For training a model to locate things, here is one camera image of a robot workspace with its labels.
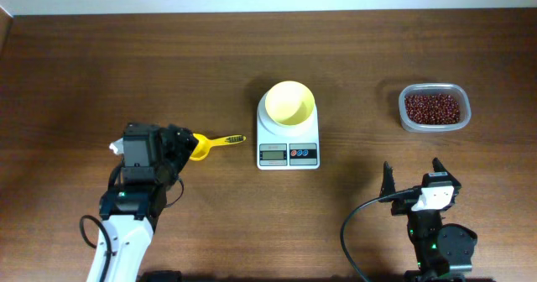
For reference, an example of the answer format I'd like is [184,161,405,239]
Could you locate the clear plastic container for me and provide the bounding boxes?
[399,83,472,133]

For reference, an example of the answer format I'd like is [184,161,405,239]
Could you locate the yellow measuring scoop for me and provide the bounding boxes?
[190,133,247,161]

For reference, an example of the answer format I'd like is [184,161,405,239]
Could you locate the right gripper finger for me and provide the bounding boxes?
[379,161,396,202]
[432,158,461,190]

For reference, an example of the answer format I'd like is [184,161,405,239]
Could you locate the white digital kitchen scale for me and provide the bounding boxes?
[256,93,321,170]

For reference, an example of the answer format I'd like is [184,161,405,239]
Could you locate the red beans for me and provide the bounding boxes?
[404,93,461,125]

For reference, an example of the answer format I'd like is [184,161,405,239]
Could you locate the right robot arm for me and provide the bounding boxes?
[379,158,477,282]

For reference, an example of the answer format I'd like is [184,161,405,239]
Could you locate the pale yellow bowl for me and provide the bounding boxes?
[264,81,315,127]

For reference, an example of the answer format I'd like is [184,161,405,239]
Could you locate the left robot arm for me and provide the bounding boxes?
[79,123,198,281]

